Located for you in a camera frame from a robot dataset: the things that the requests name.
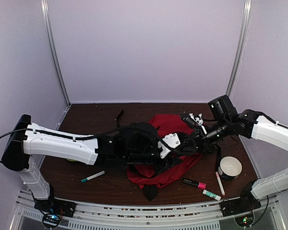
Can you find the pink black highlighter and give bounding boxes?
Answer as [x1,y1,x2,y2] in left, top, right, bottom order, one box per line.
[182,178,206,190]

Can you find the white dark bowl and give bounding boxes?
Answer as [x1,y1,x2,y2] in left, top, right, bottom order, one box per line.
[217,156,242,180]

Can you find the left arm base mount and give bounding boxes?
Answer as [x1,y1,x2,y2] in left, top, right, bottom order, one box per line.
[34,199,76,218]

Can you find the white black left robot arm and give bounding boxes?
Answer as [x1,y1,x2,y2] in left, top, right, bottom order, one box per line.
[1,115,182,213]

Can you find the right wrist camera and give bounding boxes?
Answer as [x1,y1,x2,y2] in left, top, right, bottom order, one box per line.
[180,113,205,130]

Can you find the aluminium corner post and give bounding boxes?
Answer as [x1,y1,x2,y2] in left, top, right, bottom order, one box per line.
[40,0,71,109]
[226,0,253,98]

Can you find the teal white marker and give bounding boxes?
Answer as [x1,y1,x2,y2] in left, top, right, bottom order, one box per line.
[81,171,105,183]

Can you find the left aluminium corner post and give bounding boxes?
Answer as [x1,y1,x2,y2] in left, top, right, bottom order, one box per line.
[40,0,71,109]

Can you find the right aluminium corner post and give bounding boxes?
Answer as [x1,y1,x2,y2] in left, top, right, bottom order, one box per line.
[226,0,253,98]

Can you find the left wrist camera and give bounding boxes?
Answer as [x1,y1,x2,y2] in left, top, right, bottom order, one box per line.
[158,133,180,159]

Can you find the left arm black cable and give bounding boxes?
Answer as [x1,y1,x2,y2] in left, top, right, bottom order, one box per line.
[0,126,197,163]

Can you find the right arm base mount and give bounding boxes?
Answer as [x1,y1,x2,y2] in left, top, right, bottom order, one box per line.
[219,197,261,217]

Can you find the pink white pen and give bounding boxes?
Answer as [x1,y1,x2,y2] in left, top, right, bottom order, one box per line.
[215,172,226,196]

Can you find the red student backpack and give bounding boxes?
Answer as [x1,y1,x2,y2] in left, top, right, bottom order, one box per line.
[115,109,223,201]

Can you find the green white glue stick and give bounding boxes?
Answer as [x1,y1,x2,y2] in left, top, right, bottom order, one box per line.
[202,189,221,201]

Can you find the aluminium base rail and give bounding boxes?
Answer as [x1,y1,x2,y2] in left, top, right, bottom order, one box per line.
[9,188,285,230]

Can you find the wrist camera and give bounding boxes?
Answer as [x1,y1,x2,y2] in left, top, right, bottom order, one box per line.
[180,113,205,130]
[158,133,180,159]

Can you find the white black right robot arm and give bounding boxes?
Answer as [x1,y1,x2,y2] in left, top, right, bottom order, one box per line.
[187,95,288,212]

